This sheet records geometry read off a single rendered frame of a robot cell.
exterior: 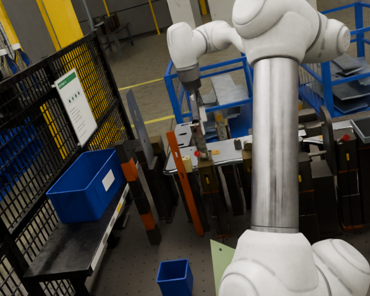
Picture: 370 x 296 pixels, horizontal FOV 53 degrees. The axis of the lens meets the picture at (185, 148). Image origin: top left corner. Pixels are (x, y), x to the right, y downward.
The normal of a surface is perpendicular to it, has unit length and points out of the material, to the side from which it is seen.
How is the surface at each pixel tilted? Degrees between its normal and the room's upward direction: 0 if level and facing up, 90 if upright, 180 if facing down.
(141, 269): 0
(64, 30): 90
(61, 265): 0
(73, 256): 0
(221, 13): 90
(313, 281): 75
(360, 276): 66
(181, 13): 90
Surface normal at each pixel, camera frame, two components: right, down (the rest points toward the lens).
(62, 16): -0.11, 0.46
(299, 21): 0.62, 0.00
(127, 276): -0.25, -0.87
